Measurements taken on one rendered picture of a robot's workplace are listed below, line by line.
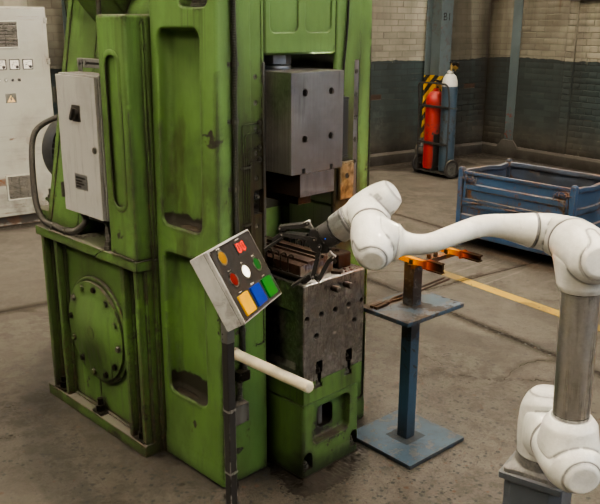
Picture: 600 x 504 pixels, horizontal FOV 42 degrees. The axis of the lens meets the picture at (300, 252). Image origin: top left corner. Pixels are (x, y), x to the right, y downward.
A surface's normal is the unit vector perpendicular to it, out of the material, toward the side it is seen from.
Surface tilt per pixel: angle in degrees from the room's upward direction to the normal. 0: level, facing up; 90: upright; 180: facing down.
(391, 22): 89
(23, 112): 90
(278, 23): 90
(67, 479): 0
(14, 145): 90
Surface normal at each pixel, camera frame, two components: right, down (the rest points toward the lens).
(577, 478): 0.04, 0.38
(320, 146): 0.70, 0.20
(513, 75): -0.82, 0.16
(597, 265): 0.04, 0.17
